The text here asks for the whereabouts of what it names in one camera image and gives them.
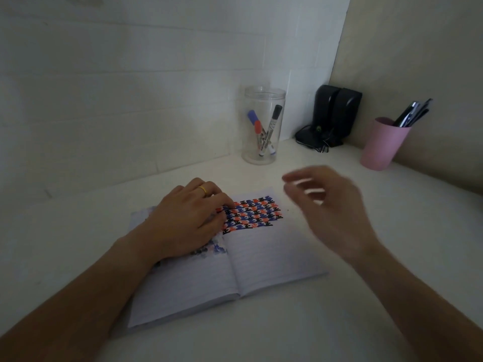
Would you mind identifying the person's right hand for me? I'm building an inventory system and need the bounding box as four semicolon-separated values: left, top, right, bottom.
282;165;379;261

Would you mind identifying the person's left hand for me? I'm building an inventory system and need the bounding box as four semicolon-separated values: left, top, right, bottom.
141;178;235;263

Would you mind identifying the lined notebook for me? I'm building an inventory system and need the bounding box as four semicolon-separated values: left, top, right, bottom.
126;186;329;330

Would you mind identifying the person's right forearm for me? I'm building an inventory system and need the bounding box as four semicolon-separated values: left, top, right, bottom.
349;239;483;362

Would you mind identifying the person's left forearm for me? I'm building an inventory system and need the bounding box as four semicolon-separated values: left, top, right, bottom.
0;234;161;362

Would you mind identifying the black cap marker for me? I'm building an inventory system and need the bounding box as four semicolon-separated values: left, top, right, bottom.
259;105;284;157

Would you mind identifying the blue cap marker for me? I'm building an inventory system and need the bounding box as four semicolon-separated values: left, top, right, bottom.
247;110;276;155

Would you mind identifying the black desktop speaker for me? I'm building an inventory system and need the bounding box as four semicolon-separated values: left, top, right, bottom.
331;87;363;141
312;84;342;137

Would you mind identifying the pink plastic cup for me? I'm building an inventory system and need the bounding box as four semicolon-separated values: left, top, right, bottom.
360;117;412;171

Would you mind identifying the clear plastic jar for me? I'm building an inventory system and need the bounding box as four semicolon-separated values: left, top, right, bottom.
241;86;287;165

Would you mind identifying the black pen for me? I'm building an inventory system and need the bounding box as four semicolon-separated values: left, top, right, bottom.
402;98;434;128

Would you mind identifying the black speaker cable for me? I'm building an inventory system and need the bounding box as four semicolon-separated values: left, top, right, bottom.
294;124;345;153

